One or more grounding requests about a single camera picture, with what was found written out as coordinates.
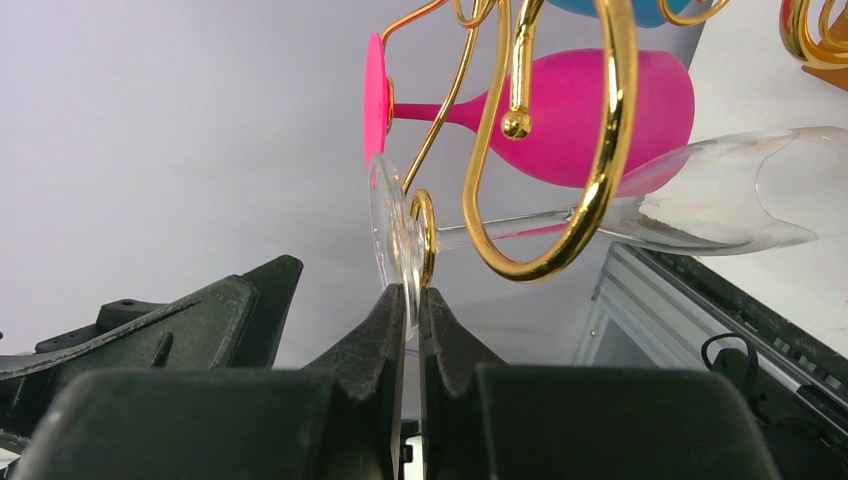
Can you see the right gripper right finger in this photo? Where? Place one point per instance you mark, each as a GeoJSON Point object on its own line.
{"type": "Point", "coordinates": [484, 418]}

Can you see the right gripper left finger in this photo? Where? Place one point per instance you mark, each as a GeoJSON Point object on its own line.
{"type": "Point", "coordinates": [336, 418]}

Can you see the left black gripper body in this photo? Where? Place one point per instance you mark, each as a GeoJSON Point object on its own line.
{"type": "Point", "coordinates": [231, 323]}

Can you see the clear wine glass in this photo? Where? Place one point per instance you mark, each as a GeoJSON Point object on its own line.
{"type": "Point", "coordinates": [730, 195]}

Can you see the pink wine glass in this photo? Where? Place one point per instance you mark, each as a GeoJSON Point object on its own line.
{"type": "Point", "coordinates": [566, 113]}

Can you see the wooden rack base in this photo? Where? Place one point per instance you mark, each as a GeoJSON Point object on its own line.
{"type": "Point", "coordinates": [835, 77]}

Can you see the aluminium table rail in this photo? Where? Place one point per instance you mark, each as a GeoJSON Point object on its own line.
{"type": "Point", "coordinates": [614, 337]}

